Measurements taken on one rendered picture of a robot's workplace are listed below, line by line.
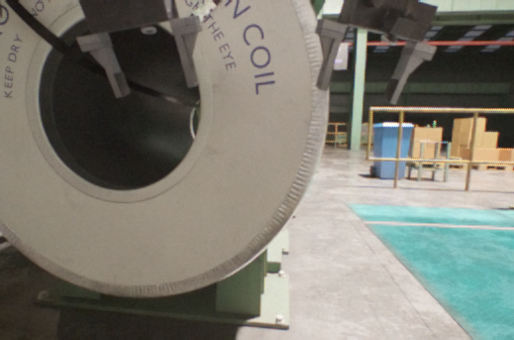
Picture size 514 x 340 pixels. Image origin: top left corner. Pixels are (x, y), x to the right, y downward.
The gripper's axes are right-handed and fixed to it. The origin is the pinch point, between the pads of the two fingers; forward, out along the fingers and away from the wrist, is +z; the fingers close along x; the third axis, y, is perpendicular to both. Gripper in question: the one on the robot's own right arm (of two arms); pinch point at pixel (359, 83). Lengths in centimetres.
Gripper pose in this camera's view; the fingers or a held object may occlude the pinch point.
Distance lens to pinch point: 51.8
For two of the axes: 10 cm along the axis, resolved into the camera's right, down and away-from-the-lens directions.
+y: 1.1, 5.2, -8.5
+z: -1.9, 8.5, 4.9
